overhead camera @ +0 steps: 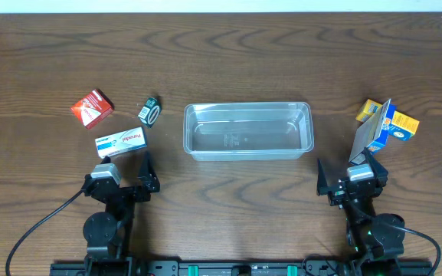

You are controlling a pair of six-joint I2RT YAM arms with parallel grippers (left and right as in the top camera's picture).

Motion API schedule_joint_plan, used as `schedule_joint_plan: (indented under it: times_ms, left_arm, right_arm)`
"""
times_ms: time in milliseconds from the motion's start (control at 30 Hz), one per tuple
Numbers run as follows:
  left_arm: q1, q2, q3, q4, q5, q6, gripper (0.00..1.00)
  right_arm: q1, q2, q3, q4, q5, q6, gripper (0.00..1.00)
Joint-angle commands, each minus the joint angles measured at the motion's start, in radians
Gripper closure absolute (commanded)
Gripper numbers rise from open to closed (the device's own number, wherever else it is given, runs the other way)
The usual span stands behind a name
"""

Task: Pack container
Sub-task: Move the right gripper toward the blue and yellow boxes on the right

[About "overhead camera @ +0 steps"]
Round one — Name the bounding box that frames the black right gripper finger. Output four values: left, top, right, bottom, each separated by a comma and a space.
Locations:
316, 159, 329, 196
363, 148, 388, 179

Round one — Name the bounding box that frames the white Panadol box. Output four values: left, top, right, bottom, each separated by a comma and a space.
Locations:
95, 127, 147, 159

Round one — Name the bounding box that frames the blue KoolFever box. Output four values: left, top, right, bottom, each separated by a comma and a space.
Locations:
349, 99, 396, 165

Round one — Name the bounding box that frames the yellow medicine box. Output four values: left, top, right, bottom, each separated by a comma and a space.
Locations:
355, 99, 420, 141

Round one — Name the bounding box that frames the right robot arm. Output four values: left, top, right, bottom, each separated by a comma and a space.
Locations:
316, 149, 405, 275

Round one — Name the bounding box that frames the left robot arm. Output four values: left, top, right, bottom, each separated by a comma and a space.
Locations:
82, 153, 160, 275

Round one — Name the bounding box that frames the clear plastic container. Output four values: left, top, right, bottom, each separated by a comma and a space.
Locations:
183, 102, 314, 161

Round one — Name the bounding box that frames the red Panadol box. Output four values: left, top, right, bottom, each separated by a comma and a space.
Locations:
70, 89, 115, 130

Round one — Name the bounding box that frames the small dark green box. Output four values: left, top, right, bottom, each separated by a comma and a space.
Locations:
138, 97, 162, 128

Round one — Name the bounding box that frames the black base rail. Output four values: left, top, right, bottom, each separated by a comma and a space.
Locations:
49, 258, 432, 276

